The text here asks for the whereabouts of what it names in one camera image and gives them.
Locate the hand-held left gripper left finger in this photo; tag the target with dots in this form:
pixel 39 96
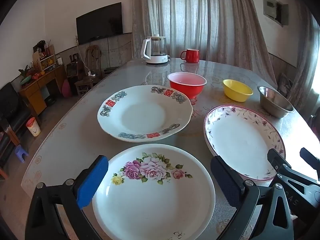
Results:
pixel 92 180

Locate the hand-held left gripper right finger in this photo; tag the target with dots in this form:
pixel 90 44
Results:
pixel 225 180

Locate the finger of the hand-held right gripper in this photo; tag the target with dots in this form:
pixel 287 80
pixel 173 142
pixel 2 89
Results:
pixel 310 156
pixel 276 160

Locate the white plate purple floral rim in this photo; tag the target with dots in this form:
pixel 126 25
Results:
pixel 240 140

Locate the stainless steel bowl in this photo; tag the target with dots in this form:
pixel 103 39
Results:
pixel 272 107

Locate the white plate with pink roses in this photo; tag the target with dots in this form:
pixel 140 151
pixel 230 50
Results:
pixel 150 205

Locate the yellow plastic bowl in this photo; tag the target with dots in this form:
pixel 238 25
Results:
pixel 237 93

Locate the white plate with red characters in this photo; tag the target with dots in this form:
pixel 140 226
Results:
pixel 142 115

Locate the red plastic bowl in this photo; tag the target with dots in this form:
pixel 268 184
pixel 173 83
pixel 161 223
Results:
pixel 187 90

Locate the small blue plastic stool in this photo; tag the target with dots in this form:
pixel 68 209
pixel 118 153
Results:
pixel 21 152

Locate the patterned bag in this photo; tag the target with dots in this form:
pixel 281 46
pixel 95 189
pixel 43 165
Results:
pixel 285 83

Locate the white and red trash bin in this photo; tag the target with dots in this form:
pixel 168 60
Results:
pixel 33 127

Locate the beige side curtain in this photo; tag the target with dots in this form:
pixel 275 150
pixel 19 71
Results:
pixel 305 67

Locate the pink bag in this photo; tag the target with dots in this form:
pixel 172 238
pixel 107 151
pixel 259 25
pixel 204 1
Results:
pixel 66 88

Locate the wooden chair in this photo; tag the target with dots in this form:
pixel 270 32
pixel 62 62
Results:
pixel 85 82

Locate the wooden desk cabinet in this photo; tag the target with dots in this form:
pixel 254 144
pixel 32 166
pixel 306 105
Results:
pixel 32 95

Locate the white power strip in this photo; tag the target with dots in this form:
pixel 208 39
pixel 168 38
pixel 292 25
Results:
pixel 91 74

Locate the black armchair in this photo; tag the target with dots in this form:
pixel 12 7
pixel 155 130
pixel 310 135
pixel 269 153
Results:
pixel 12 105

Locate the dark low bench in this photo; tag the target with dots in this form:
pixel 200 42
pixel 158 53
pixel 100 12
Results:
pixel 110 70

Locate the small dark box appliance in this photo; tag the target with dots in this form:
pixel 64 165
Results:
pixel 72 70

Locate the red mug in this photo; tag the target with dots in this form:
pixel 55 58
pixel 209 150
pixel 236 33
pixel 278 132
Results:
pixel 192 56

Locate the wooden shelf with ornaments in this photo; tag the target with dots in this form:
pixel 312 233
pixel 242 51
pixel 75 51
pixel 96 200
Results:
pixel 46 60

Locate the white electric glass kettle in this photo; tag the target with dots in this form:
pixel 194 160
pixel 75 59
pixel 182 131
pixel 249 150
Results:
pixel 155 60

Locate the black flat television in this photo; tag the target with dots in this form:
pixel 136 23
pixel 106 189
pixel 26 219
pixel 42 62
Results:
pixel 100 22

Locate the beige lace curtain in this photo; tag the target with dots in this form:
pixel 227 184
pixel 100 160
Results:
pixel 200 17

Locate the wall electrical panel box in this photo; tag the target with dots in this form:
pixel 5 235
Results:
pixel 270 5

